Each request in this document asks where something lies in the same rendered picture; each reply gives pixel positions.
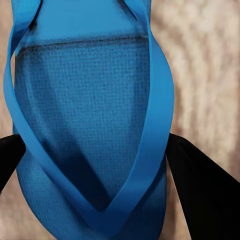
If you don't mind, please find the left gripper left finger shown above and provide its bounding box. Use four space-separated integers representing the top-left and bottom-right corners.
0 133 26 193

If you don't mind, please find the sandal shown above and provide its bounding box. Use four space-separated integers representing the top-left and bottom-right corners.
3 0 175 240

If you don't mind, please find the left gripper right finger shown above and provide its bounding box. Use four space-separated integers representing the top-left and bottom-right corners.
165 133 240 240

